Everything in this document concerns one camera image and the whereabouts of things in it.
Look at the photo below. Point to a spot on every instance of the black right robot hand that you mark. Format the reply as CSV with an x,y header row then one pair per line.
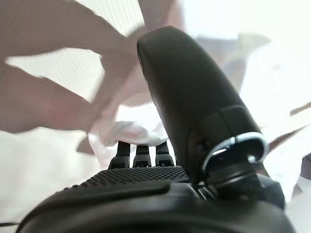
x,y
189,97

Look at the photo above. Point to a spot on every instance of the white garment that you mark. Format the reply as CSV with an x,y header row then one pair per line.
x,y
131,132

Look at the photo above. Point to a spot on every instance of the bed with grey sheet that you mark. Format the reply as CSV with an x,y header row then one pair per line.
x,y
36,102

